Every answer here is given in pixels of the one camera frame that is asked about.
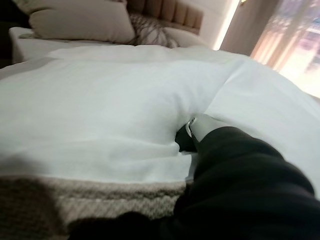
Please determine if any white bed sheet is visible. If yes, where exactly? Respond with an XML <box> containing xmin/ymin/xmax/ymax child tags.
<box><xmin>8</xmin><ymin>26</ymin><xmax>126</xmax><ymax>61</ymax></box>

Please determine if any brown tufted headboard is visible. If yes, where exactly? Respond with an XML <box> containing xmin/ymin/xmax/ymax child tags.
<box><xmin>127</xmin><ymin>0</ymin><xmax>205</xmax><ymax>36</ymax></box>

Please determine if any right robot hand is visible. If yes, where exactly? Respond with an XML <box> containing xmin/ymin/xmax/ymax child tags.
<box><xmin>69</xmin><ymin>113</ymin><xmax>320</xmax><ymax>240</ymax></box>

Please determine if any small beige pillow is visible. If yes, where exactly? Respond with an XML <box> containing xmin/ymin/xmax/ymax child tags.
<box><xmin>162</xmin><ymin>26</ymin><xmax>208</xmax><ymax>48</ymax></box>

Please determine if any beige textured bedspread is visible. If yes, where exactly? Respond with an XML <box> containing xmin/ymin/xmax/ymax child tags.
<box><xmin>0</xmin><ymin>174</ymin><xmax>191</xmax><ymax>240</ymax></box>

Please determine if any sheer pink curtain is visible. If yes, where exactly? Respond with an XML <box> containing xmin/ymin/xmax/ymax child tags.
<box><xmin>249</xmin><ymin>0</ymin><xmax>320</xmax><ymax>98</ymax></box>

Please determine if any large beige pillow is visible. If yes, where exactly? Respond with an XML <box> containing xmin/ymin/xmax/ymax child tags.
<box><xmin>28</xmin><ymin>2</ymin><xmax>136</xmax><ymax>45</ymax></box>

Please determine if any white duvet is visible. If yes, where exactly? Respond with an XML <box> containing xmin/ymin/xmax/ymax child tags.
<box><xmin>0</xmin><ymin>46</ymin><xmax>320</xmax><ymax>186</ymax></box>

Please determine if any fringed macrame cushion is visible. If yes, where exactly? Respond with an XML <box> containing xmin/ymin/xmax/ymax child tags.
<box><xmin>128</xmin><ymin>12</ymin><xmax>181</xmax><ymax>48</ymax></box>

